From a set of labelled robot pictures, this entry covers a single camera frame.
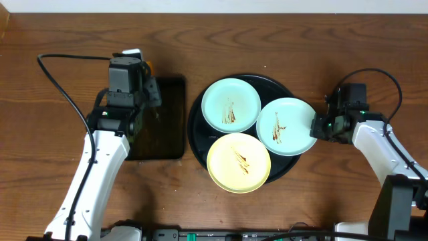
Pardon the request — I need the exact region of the green and yellow sponge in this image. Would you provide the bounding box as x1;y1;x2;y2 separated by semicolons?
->
145;61;154;77

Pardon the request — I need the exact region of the mint green plate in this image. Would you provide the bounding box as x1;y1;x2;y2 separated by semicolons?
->
201;78;261;133
256;97;316;156

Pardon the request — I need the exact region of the black rectangular tray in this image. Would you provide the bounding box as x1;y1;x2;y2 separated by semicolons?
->
127;76;186;161

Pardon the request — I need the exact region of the yellow plate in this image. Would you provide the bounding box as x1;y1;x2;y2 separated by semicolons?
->
207;133;271;194

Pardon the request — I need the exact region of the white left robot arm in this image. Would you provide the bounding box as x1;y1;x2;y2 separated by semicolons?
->
41;76;162;240

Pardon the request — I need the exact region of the black round tray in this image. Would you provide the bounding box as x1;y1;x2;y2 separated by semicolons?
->
187;74;300;183

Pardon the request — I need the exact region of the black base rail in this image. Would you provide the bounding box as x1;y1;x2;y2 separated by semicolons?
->
143;228;335;241

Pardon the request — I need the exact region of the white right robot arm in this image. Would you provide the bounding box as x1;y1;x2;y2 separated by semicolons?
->
310;110;427;240

